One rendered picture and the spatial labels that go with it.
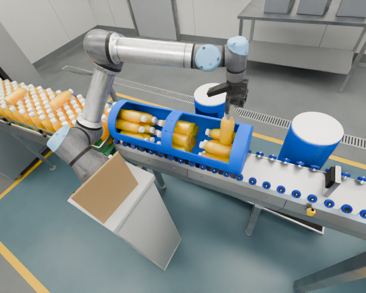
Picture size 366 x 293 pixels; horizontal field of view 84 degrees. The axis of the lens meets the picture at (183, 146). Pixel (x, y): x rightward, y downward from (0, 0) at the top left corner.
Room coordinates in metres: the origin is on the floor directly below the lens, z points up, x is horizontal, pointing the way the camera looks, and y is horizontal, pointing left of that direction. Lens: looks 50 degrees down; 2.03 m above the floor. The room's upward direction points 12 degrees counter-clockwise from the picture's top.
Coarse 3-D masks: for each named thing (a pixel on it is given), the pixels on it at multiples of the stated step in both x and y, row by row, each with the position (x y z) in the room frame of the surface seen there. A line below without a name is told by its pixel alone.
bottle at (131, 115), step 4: (120, 112) 1.10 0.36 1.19; (124, 112) 1.08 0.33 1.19; (128, 112) 1.07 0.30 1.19; (132, 112) 1.06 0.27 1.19; (136, 112) 1.06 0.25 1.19; (120, 116) 1.08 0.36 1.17; (124, 116) 1.06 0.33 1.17; (128, 116) 1.05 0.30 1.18; (132, 116) 1.03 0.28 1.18; (136, 116) 1.03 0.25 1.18; (140, 116) 1.03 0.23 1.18; (128, 120) 1.05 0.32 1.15; (132, 120) 1.03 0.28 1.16; (136, 120) 1.01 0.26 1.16; (140, 120) 1.02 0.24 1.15
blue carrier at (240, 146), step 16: (112, 112) 1.07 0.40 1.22; (160, 112) 1.11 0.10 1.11; (176, 112) 0.94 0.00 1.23; (112, 128) 1.00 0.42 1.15; (160, 128) 1.07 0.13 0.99; (208, 128) 0.91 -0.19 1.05; (240, 128) 0.70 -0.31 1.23; (144, 144) 0.87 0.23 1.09; (240, 144) 0.61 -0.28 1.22; (192, 160) 0.69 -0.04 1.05; (208, 160) 0.63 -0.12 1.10; (240, 160) 0.56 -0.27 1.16
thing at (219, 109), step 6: (198, 108) 1.22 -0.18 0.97; (204, 108) 1.18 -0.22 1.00; (210, 108) 1.16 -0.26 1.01; (216, 108) 1.15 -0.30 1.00; (222, 108) 1.16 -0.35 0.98; (198, 114) 1.37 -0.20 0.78; (204, 114) 1.42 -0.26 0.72; (210, 114) 1.42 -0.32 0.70; (216, 114) 1.41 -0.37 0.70; (222, 114) 1.16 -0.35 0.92; (204, 138) 1.41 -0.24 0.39
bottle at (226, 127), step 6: (222, 120) 0.72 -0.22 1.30; (228, 120) 0.70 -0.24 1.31; (222, 126) 0.70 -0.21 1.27; (228, 126) 0.69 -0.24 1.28; (234, 126) 0.70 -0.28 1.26; (222, 132) 0.70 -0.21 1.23; (228, 132) 0.68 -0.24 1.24; (222, 138) 0.70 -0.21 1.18; (228, 138) 0.68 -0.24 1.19; (228, 144) 0.68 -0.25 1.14
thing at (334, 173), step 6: (330, 168) 0.46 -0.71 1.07; (336, 168) 0.45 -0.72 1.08; (330, 174) 0.43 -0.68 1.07; (336, 174) 0.41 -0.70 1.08; (324, 180) 0.45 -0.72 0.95; (330, 180) 0.40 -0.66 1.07; (336, 180) 0.38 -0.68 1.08; (324, 186) 0.42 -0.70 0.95; (330, 186) 0.39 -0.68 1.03; (336, 186) 0.37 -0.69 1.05; (324, 192) 0.39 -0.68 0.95; (330, 192) 0.37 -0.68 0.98
